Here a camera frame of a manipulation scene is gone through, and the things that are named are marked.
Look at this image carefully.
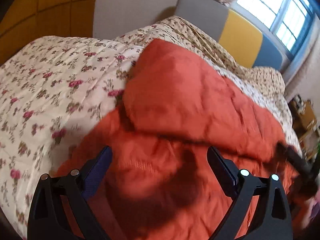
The floral white quilt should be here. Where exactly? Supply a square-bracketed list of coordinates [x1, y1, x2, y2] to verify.
[1, 36, 299, 238]

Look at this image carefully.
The small floral beige pillow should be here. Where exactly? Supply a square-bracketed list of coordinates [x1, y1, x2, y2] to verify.
[114, 16, 285, 98]

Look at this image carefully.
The blue framed window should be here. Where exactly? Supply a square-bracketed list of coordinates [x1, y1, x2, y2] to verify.
[236, 0, 313, 56]

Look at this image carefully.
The wooden bedside desk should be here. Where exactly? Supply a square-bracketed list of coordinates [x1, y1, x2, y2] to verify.
[289, 94, 319, 161]

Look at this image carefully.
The person right hand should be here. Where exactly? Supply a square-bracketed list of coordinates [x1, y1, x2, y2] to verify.
[304, 194, 319, 227]

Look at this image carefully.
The brown wooden wardrobe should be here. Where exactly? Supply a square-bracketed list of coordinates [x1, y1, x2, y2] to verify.
[1, 0, 95, 63]

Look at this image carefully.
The grey yellow blue headboard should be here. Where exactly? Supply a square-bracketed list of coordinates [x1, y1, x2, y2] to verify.
[175, 0, 283, 70]

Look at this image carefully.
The orange padded down jacket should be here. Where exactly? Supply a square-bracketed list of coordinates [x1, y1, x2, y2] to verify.
[57, 39, 296, 239]

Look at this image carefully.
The pink patterned right curtain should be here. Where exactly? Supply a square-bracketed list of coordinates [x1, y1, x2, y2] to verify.
[283, 17, 319, 102]

